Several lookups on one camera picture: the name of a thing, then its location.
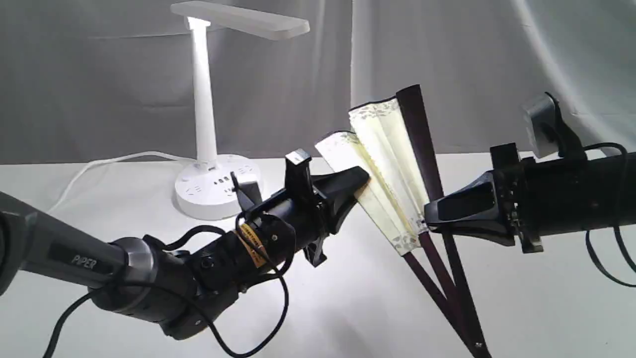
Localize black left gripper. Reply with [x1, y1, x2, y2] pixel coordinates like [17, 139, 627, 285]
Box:
[232, 166, 370, 268]

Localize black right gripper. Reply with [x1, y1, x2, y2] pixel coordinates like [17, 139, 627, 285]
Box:
[423, 143, 544, 254]

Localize paper folding fan dark ribs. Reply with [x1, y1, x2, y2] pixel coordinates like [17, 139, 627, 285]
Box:
[315, 84, 492, 358]

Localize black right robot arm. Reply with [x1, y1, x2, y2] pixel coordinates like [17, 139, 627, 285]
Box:
[424, 143, 635, 253]

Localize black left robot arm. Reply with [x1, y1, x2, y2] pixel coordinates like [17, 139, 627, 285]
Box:
[1, 165, 370, 340]

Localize white desk lamp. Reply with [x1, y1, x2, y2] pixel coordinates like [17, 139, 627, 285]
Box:
[170, 0, 311, 221]

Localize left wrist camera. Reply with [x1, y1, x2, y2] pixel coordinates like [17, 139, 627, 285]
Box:
[230, 149, 315, 213]

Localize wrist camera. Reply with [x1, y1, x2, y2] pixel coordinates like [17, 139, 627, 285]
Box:
[230, 149, 315, 213]
[522, 91, 584, 158]

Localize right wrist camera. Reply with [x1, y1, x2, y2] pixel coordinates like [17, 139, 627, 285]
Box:
[522, 91, 584, 158]

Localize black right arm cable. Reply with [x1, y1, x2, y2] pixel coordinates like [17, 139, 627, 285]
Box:
[584, 142, 636, 288]

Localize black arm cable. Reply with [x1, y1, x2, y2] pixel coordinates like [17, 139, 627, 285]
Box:
[584, 142, 636, 288]
[43, 213, 291, 358]

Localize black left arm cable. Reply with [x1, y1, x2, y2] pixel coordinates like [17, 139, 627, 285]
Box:
[43, 213, 291, 358]

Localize white lamp power cable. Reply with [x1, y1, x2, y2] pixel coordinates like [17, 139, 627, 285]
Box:
[48, 152, 195, 214]

